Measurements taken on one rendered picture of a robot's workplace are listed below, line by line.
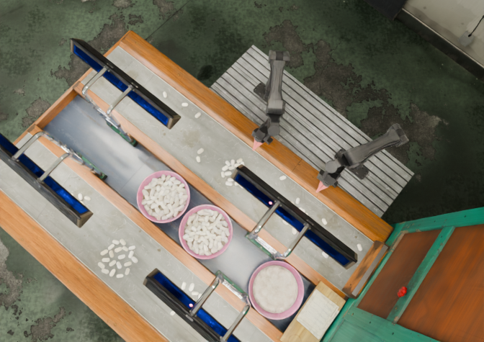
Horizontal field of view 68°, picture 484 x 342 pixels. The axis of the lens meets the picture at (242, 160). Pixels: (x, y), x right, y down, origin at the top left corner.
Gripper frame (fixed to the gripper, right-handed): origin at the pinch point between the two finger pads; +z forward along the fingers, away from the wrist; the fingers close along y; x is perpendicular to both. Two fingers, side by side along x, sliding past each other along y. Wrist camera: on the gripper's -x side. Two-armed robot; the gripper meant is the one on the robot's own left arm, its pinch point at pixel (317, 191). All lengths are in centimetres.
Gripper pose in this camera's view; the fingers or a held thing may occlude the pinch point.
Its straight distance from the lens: 180.1
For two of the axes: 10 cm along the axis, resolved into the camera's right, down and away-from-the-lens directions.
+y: 7.8, 6.1, -1.3
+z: -5.0, 7.4, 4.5
